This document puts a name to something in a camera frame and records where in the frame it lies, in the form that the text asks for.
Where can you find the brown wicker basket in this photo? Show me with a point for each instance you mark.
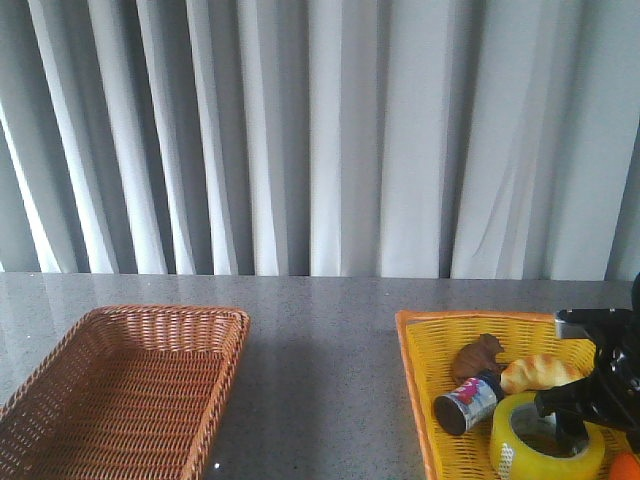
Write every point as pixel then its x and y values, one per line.
pixel 130 392

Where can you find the yellow packing tape roll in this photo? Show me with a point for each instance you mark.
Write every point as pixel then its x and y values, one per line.
pixel 523 444

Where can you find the toy croissant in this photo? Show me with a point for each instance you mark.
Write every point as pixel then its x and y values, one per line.
pixel 537 372

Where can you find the brown toy bear figurine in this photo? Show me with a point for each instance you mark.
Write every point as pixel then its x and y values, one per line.
pixel 476 357

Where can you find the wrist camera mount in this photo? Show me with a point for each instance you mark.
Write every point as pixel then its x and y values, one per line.
pixel 598 325

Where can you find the small labelled dark jar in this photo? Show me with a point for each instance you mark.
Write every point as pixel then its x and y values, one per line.
pixel 474 400

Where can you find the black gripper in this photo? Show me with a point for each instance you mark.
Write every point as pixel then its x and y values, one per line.
pixel 608 397

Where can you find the grey pleated curtain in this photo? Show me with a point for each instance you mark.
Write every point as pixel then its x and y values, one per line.
pixel 409 139

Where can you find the orange fruit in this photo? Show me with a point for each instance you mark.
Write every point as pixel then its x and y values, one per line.
pixel 625 466

